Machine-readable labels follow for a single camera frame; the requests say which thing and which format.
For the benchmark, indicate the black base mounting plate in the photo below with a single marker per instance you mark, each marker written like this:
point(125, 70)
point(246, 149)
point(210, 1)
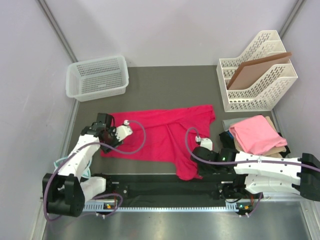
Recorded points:
point(169, 191)

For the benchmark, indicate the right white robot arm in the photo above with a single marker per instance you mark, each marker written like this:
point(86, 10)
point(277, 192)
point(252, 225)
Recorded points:
point(239, 174)

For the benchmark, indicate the cream perforated file organizer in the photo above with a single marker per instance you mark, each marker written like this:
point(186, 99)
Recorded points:
point(270, 86)

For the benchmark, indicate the brown cardboard sheet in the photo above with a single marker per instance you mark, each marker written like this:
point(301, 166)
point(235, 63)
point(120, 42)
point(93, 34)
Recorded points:
point(249, 72)

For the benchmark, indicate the white perforated plastic basket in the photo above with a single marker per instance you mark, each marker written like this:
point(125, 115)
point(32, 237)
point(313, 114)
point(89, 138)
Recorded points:
point(97, 78)

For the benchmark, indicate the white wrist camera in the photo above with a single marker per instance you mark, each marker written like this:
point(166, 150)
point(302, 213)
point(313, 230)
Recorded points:
point(123, 131)
point(204, 142)

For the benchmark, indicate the beige folded t shirt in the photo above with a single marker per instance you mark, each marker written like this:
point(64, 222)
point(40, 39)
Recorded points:
point(275, 150)

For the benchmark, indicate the teal and white hanger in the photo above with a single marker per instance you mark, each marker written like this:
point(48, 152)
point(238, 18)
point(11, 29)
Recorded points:
point(86, 173)

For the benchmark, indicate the pink folded t shirt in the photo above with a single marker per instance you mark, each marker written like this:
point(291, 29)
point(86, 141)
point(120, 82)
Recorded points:
point(257, 133)

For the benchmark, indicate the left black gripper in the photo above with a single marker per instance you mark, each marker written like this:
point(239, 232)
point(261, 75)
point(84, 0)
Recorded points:
point(116, 143)

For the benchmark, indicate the red t shirt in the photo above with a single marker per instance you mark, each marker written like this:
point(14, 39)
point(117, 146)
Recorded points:
point(165, 135)

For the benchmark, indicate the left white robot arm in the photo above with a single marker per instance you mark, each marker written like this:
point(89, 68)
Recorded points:
point(64, 193)

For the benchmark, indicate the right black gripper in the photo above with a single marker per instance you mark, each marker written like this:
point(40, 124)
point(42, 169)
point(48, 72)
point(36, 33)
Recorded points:
point(203, 172)

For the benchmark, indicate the black folded t shirt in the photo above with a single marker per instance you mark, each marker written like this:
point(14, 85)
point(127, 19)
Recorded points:
point(231, 143)

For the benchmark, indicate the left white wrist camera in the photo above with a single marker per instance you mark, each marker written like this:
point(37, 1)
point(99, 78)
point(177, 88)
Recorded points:
point(123, 131)

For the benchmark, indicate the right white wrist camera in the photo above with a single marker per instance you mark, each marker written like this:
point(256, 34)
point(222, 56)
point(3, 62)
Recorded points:
point(204, 142)

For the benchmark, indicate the grey folded t shirt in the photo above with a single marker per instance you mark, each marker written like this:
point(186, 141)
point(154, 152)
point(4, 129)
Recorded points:
point(228, 122)

